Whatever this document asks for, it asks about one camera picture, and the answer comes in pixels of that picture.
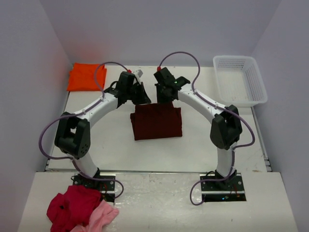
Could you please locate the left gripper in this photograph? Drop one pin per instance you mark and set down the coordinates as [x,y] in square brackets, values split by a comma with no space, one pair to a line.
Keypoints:
[140,91]

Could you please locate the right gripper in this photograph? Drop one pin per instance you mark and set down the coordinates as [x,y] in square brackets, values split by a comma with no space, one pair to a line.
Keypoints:
[163,91]

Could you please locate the dark red t-shirt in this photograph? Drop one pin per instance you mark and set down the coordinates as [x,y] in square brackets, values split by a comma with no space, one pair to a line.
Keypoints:
[156,121]

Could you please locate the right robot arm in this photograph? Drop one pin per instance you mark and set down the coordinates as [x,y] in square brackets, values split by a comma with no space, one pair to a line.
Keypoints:
[225,125]

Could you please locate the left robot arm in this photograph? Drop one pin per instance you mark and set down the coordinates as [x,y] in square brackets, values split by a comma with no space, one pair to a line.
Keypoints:
[73,136]

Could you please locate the orange folded t-shirt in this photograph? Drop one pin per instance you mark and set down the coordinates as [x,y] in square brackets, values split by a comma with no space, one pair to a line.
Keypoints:
[82,78]

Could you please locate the white plastic basket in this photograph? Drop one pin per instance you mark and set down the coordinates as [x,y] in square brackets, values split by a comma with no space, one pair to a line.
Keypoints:
[239,80]

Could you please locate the pink crumpled t-shirt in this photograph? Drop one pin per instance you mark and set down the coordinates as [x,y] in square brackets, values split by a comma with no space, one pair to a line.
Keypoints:
[102,216]

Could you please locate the crimson crumpled t-shirt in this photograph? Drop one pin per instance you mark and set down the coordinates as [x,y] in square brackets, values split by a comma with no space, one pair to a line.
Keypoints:
[72,208]

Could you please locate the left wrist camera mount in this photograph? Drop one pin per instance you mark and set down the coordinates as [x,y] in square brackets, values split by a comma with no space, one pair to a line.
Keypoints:
[138,73]

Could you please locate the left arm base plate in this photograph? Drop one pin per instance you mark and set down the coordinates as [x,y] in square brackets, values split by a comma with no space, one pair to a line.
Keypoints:
[106,187]

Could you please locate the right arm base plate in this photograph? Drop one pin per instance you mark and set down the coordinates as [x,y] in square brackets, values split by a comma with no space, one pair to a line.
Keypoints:
[232,191]

